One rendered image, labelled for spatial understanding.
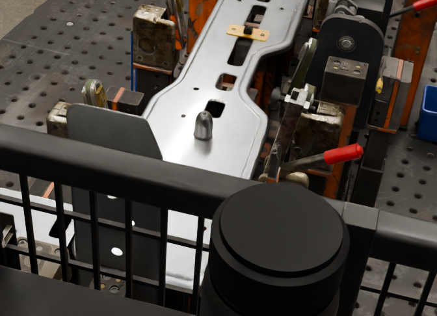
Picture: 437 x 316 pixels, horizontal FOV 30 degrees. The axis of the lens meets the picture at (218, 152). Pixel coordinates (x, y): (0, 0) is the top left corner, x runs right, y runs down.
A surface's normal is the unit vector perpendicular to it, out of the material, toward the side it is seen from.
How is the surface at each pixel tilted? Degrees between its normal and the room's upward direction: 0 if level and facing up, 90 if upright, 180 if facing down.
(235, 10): 0
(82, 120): 90
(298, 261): 0
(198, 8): 90
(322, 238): 0
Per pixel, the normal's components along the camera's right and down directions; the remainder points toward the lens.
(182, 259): 0.07, -0.75
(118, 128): -0.25, 0.62
